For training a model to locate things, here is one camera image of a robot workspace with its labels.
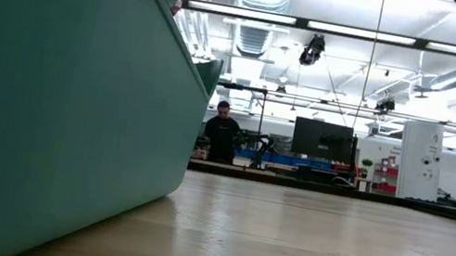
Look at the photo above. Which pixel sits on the black ceiling spotlight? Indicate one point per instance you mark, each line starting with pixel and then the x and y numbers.
pixel 385 105
pixel 313 49

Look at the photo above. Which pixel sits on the blue storage bins row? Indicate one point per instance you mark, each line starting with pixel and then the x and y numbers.
pixel 288 160

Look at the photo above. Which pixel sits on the dark screen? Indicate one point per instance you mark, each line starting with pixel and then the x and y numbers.
pixel 322 140

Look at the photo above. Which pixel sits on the small red storage rack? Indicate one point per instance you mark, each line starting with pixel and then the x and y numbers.
pixel 387 172

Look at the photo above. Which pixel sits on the teal plastic bin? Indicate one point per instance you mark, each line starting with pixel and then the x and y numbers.
pixel 51 92

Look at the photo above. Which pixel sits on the black aluminium table frame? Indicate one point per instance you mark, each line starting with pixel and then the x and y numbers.
pixel 385 199

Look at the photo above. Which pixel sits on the person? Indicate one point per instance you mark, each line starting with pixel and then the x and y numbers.
pixel 222 136

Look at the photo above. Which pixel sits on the white column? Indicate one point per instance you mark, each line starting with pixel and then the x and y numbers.
pixel 421 153

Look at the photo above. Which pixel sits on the small potted plant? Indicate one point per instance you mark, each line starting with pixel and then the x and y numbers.
pixel 367 163

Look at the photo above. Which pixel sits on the black background robot arm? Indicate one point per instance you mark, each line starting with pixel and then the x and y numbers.
pixel 262 146

